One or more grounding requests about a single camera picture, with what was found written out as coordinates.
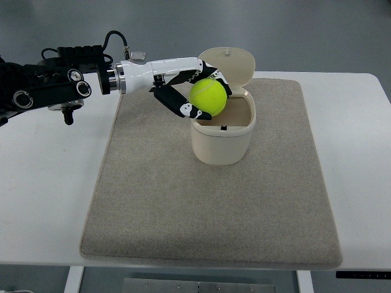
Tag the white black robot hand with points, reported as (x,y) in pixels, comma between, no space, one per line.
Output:
(159,77)

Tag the yellow tennis ball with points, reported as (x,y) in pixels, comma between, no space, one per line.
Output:
(209,96)

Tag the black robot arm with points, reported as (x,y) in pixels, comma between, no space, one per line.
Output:
(57,83)

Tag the clear floor socket cover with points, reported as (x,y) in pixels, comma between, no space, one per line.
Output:
(137,56)

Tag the beige plastic bin with lid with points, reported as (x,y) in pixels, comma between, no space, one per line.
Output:
(225,139)

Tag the grey felt mat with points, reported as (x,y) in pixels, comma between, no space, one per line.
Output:
(156,203)

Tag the white left table leg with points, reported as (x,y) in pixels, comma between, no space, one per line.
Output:
(74,279)

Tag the white table leg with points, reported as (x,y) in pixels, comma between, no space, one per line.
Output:
(305,284)
(74,279)

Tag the white right table leg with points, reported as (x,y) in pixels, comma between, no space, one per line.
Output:
(305,284)

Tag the black table control panel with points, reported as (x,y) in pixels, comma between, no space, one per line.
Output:
(363,275)

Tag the metal table base plate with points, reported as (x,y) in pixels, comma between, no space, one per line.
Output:
(153,285)

